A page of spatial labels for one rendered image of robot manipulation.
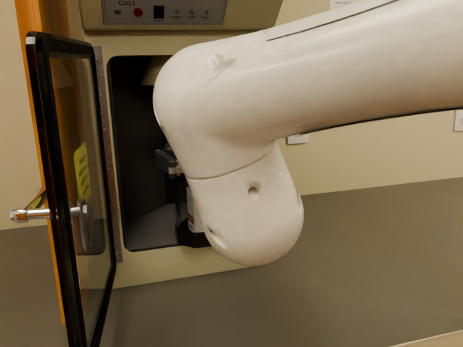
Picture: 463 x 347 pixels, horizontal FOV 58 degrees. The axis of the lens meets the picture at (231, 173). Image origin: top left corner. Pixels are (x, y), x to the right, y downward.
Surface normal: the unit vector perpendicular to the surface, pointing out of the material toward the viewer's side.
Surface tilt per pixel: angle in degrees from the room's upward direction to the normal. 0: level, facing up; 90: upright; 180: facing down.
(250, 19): 135
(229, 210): 97
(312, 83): 99
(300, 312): 0
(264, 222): 85
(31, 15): 90
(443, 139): 90
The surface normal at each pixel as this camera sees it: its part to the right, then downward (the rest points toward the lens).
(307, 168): 0.28, 0.25
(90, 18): 0.21, 0.86
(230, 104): -0.40, 0.39
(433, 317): -0.02, -0.96
